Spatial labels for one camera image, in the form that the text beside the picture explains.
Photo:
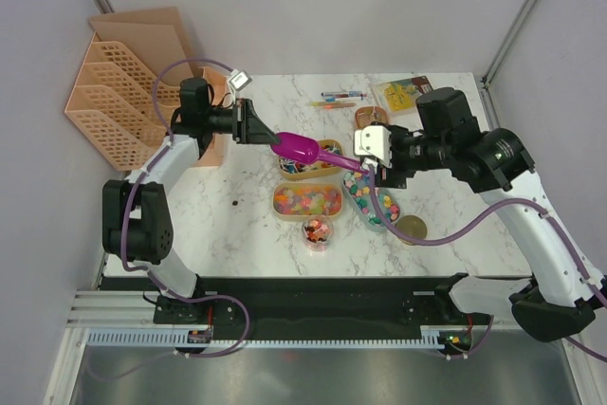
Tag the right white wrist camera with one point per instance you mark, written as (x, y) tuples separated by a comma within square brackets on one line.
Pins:
[(374, 141)]

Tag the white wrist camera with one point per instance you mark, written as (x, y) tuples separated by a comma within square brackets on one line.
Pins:
[(238, 80), (374, 141)]

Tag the yellow picture book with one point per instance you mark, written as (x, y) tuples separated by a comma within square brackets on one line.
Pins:
[(399, 97)]

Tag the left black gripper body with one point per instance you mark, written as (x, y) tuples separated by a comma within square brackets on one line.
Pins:
[(239, 121)]

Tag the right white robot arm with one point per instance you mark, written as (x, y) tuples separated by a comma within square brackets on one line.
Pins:
[(561, 296)]

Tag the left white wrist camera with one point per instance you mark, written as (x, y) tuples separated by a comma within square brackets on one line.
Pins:
[(238, 80)]

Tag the gold round jar lid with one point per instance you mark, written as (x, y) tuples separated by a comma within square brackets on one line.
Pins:
[(412, 226)]

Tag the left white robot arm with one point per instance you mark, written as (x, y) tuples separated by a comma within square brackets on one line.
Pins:
[(136, 223)]

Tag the tan tray of lollipops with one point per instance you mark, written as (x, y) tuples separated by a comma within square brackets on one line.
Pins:
[(295, 171)]

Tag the peach plastic file organizer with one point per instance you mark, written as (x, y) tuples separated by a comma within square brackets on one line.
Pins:
[(129, 78)]

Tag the blue tray of pastel candies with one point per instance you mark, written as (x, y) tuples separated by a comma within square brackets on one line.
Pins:
[(357, 191)]

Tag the white slotted cable duct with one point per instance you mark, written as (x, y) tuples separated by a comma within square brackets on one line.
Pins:
[(429, 339)]

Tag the magenta plastic scoop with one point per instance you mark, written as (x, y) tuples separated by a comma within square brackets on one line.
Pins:
[(308, 151)]

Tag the tan tray of star gummies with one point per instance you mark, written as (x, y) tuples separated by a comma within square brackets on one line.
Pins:
[(295, 201)]

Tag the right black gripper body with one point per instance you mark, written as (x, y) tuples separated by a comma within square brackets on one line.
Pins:
[(407, 157)]

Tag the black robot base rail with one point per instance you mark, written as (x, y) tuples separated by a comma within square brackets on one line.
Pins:
[(333, 308)]

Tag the orange pen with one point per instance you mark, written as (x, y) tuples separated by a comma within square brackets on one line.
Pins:
[(338, 103)]

